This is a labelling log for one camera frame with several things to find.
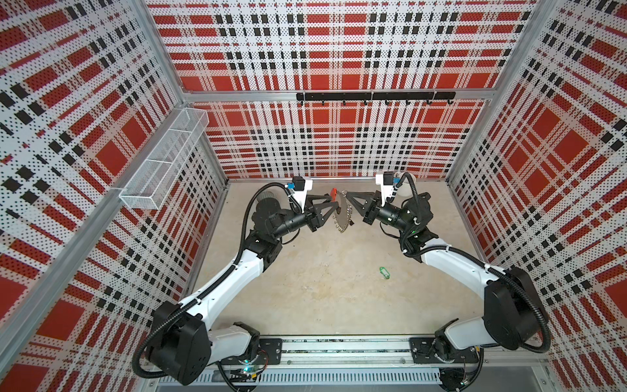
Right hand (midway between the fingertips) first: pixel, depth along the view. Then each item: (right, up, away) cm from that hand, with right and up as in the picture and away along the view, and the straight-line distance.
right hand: (349, 195), depth 70 cm
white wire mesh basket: (-75, +5, +23) cm, 78 cm away
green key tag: (+15, -28, +21) cm, 38 cm away
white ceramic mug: (+29, +5, +40) cm, 50 cm away
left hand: (-4, -1, 0) cm, 4 cm away
